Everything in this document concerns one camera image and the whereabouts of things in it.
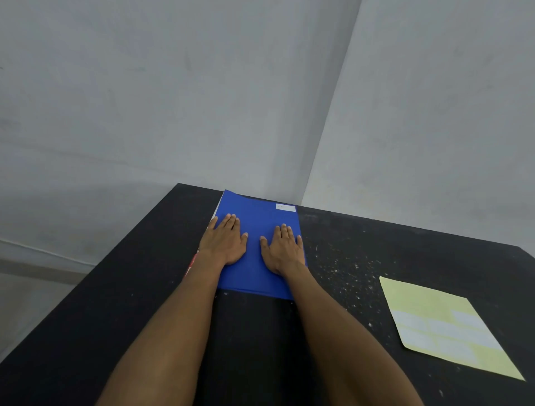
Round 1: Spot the blue folder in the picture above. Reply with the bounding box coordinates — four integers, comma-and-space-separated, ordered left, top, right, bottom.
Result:
185, 189, 308, 301

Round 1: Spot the person's right hand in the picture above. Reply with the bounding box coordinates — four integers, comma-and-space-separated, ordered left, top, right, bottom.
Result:
259, 224, 307, 276

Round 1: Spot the person's left forearm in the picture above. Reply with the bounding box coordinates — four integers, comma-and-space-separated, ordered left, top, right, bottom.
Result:
95, 251, 227, 406

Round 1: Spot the pale yellow label sheet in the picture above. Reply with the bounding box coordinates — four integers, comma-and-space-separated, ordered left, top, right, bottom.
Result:
379, 276, 526, 381

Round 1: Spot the person's left hand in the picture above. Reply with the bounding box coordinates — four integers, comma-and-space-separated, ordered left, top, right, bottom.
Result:
197, 214, 249, 267

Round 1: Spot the person's right forearm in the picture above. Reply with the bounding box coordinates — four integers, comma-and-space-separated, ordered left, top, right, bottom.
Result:
278, 262, 425, 406

